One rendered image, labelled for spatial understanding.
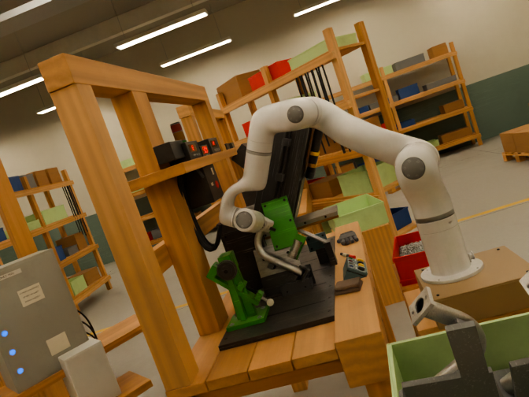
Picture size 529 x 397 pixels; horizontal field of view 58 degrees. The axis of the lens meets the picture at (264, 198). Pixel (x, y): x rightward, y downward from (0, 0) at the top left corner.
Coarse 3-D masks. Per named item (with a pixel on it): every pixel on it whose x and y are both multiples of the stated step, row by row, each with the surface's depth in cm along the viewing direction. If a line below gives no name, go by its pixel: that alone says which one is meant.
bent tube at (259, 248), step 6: (258, 234) 199; (258, 240) 199; (258, 246) 199; (258, 252) 199; (264, 252) 198; (264, 258) 198; (270, 258) 197; (276, 258) 197; (276, 264) 196; (282, 264) 196; (288, 264) 196; (288, 270) 196; (294, 270) 194; (300, 270) 194
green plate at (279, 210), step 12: (264, 204) 203; (276, 204) 202; (288, 204) 201; (264, 216) 203; (276, 216) 202; (288, 216) 200; (276, 228) 201; (288, 228) 200; (276, 240) 201; (288, 240) 200
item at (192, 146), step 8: (184, 144) 187; (192, 144) 195; (200, 144) 221; (208, 144) 220; (216, 144) 232; (184, 152) 188; (192, 152) 192; (200, 152) 202; (216, 152) 228; (176, 160) 189; (184, 160) 188
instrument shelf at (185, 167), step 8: (224, 152) 230; (232, 152) 246; (192, 160) 179; (200, 160) 188; (208, 160) 199; (216, 160) 212; (168, 168) 169; (176, 168) 168; (184, 168) 168; (192, 168) 176; (144, 176) 171; (152, 176) 170; (160, 176) 170; (168, 176) 169; (128, 184) 172; (136, 184) 171; (144, 184) 171; (152, 184) 171
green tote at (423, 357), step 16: (496, 320) 109; (512, 320) 107; (528, 320) 107; (432, 336) 112; (496, 336) 109; (512, 336) 108; (528, 336) 107; (400, 352) 114; (416, 352) 113; (432, 352) 112; (448, 352) 111; (496, 352) 109; (512, 352) 109; (528, 352) 108; (400, 368) 114; (416, 368) 114; (432, 368) 113; (496, 368) 110; (400, 384) 105
